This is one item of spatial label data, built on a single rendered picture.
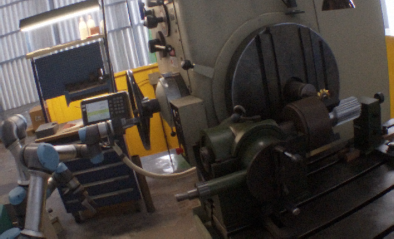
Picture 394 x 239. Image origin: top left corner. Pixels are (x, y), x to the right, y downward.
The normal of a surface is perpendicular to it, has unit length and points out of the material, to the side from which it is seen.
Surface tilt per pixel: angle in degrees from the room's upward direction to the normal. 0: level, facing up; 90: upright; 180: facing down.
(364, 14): 90
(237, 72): 90
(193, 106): 90
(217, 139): 35
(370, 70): 90
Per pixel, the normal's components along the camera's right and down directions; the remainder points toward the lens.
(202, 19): 0.27, 0.16
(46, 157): 0.91, -0.22
